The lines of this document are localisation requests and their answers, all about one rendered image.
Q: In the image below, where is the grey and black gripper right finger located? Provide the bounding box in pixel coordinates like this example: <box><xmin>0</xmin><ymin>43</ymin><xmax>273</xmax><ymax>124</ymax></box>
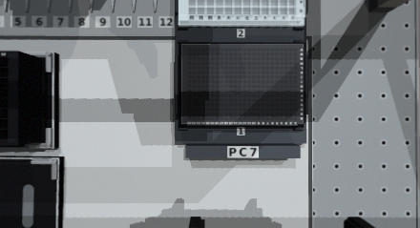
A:
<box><xmin>344</xmin><ymin>217</ymin><xmax>375</xmax><ymax>228</ymax></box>

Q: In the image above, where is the dark grey well plate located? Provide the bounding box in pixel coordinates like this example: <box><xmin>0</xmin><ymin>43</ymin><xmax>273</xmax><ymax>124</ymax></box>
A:
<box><xmin>178</xmin><ymin>42</ymin><xmax>306</xmax><ymax>127</ymax></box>

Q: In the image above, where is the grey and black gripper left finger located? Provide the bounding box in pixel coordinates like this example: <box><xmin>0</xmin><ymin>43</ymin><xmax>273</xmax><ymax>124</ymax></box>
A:
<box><xmin>189</xmin><ymin>217</ymin><xmax>205</xmax><ymax>228</ymax></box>

